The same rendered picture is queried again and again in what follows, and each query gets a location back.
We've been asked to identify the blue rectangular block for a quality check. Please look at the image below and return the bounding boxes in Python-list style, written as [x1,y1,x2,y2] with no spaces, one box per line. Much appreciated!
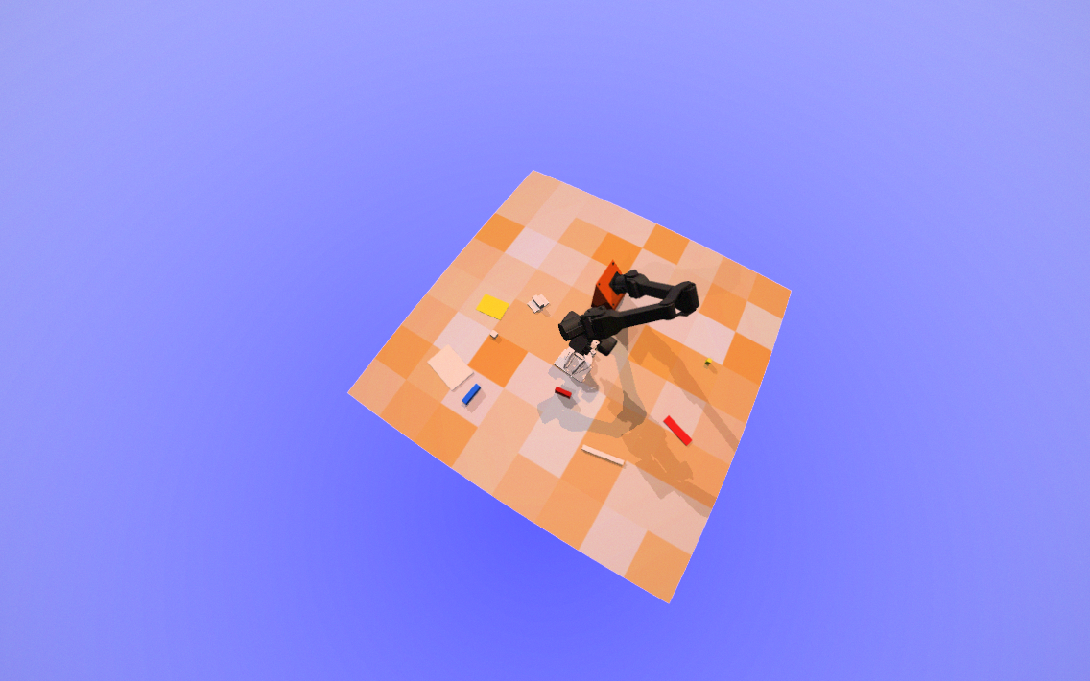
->
[462,384,481,404]

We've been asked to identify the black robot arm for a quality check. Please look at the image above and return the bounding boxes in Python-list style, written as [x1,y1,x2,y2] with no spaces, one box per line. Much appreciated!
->
[558,270,699,356]

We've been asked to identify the yellow flat plate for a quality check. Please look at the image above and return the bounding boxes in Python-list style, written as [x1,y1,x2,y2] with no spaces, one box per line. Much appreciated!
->
[477,294,509,320]

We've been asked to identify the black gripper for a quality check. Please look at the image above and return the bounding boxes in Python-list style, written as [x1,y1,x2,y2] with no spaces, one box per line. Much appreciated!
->
[562,311,617,356]

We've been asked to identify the beige flat bar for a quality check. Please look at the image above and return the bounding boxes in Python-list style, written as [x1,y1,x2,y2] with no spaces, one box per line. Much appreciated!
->
[581,445,623,465]

